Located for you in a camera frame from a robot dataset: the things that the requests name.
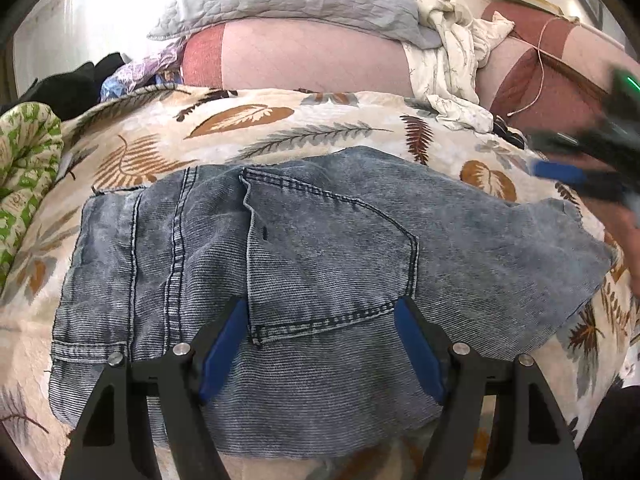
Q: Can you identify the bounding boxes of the blue denim jeans pant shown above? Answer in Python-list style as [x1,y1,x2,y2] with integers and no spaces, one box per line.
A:
[49,146,613,458]

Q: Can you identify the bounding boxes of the black clothing pile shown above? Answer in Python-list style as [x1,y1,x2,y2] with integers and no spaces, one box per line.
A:
[1,52,125,122]

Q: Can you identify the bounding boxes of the pink maroon bed sheet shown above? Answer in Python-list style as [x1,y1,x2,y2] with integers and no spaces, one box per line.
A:
[182,2,639,130]

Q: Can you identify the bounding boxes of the cream leaf pattern blanket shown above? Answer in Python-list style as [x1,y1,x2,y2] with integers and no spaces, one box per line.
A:
[1,88,639,479]

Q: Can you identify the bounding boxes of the black remote on bed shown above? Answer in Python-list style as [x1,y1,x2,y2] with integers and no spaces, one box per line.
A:
[492,115,527,150]

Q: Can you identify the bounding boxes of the crumpled white printed cloth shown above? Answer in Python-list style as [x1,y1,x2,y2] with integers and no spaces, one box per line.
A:
[404,0,514,133]

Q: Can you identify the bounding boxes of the green white patterned cloth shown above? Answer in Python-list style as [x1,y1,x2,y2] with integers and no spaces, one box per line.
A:
[0,102,64,281]

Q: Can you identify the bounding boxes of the purple blue plastic package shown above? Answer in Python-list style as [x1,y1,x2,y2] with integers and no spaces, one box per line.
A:
[100,39,186,102]

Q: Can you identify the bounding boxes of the thin white cable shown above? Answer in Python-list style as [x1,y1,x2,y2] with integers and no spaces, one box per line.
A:
[504,15,582,118]

